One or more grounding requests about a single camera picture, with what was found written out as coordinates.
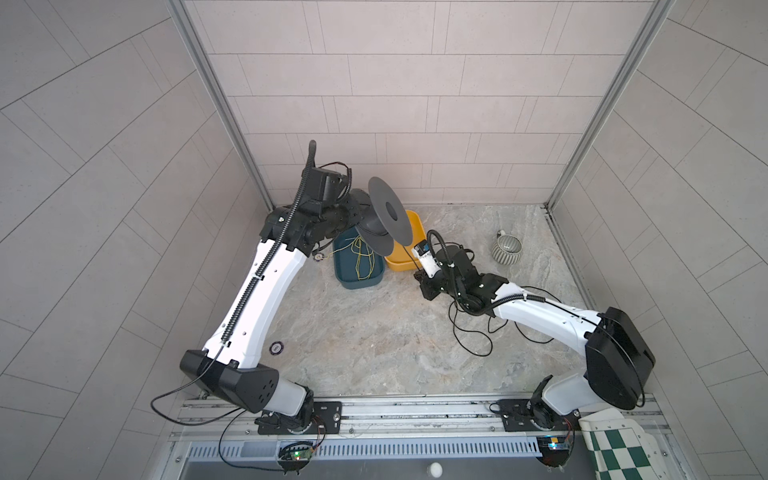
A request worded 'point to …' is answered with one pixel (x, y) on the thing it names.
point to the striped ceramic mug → (508, 248)
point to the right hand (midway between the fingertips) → (413, 276)
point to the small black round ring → (276, 347)
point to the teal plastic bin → (345, 262)
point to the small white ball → (436, 469)
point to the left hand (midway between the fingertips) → (366, 204)
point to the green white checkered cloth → (620, 449)
